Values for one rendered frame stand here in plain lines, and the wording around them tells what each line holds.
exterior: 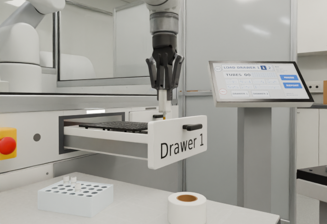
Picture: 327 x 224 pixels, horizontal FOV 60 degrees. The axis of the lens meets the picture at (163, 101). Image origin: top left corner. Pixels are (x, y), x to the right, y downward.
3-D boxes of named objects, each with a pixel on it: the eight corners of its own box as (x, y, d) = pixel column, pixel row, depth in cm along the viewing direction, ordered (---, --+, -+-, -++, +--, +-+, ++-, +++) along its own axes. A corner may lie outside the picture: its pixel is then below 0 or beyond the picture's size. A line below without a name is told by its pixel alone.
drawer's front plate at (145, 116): (172, 132, 132) (172, 109, 132) (132, 140, 108) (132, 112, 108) (169, 132, 133) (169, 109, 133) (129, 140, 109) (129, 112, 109)
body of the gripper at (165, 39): (182, 35, 88) (182, 65, 88) (159, 39, 93) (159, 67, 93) (169, 30, 82) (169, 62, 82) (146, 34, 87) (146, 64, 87)
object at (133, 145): (199, 146, 88) (199, 126, 88) (151, 161, 67) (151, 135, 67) (106, 136, 110) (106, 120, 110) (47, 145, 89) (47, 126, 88)
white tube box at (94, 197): (113, 201, 60) (113, 184, 60) (91, 217, 52) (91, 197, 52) (64, 195, 64) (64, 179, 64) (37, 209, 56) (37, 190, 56)
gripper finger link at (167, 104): (168, 90, 89) (170, 89, 88) (169, 112, 89) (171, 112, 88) (163, 89, 86) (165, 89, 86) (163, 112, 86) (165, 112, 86)
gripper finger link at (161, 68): (159, 53, 86) (155, 53, 87) (157, 90, 87) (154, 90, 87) (166, 55, 89) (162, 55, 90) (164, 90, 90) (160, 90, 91)
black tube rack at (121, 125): (171, 144, 89) (171, 123, 89) (135, 153, 74) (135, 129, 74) (118, 138, 101) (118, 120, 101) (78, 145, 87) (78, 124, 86)
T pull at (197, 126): (202, 128, 77) (202, 123, 77) (190, 131, 71) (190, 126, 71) (190, 128, 79) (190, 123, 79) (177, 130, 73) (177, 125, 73)
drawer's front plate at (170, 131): (207, 150, 89) (207, 115, 88) (154, 170, 64) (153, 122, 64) (202, 149, 90) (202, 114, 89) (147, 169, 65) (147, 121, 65)
